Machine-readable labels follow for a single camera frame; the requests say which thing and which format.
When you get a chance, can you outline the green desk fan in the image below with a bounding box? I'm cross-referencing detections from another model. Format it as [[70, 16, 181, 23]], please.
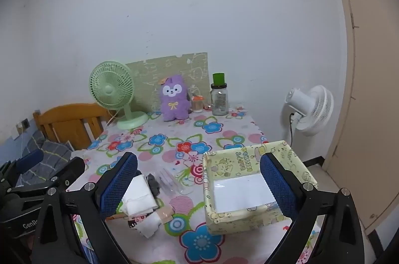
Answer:
[[89, 61, 149, 130]]

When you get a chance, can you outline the purple plush toy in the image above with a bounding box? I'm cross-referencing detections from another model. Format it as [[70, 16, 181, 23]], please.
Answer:
[[159, 74, 191, 122]]

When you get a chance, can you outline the white fan cable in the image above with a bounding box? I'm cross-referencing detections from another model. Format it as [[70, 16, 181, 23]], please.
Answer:
[[106, 110, 120, 127]]

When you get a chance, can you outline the printed green cardboard board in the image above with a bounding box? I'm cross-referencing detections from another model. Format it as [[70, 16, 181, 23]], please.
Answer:
[[125, 52, 209, 113]]

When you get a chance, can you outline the clear plastic case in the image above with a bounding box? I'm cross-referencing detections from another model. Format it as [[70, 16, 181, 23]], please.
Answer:
[[155, 167, 194, 196]]

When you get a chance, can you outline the grey plaid blanket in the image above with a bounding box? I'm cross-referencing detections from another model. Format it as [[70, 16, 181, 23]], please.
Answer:
[[0, 130, 75, 186]]

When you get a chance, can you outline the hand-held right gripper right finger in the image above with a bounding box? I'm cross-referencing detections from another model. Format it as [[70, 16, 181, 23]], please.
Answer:
[[260, 152, 366, 264]]

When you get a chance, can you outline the floral tablecloth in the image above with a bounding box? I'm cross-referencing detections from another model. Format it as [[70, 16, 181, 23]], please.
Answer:
[[64, 106, 325, 264]]

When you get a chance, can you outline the white paper sheet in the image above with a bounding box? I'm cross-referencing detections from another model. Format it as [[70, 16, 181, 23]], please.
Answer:
[[213, 173, 278, 214]]

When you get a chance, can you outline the glass jar green lid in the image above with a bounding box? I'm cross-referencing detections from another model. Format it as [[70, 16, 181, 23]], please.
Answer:
[[210, 73, 230, 117]]

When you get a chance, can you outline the black fan cable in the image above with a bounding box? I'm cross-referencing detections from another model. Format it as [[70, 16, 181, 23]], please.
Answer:
[[288, 113, 295, 146]]

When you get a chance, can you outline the yellow printed storage box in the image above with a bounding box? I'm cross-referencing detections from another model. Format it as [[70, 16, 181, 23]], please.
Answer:
[[202, 140, 318, 236]]

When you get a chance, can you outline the beige small packet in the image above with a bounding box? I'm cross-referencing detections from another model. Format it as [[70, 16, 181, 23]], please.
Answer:
[[154, 206, 175, 224]]

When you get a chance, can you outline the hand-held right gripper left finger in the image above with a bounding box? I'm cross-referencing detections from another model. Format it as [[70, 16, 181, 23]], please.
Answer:
[[31, 152, 139, 264]]

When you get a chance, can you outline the white cloth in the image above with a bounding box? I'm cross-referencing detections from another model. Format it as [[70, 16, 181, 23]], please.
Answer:
[[120, 174, 159, 218]]

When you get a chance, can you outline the beige door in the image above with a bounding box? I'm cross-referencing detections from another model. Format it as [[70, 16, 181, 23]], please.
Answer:
[[321, 0, 399, 235]]

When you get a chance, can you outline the white sock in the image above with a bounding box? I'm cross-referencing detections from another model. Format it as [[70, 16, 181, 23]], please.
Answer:
[[137, 214, 164, 239]]

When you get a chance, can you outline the cotton swab container orange lid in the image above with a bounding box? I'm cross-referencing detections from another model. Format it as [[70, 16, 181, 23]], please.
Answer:
[[191, 95, 204, 114]]

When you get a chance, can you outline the white standing fan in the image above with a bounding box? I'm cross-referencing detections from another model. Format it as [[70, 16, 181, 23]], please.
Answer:
[[284, 85, 335, 137]]

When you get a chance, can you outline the grey glove with string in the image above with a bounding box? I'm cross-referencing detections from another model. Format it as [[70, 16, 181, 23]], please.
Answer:
[[146, 173, 161, 197]]

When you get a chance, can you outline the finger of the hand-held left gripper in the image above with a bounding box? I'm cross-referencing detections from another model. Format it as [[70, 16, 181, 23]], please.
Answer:
[[9, 156, 87, 196], [0, 148, 44, 182]]

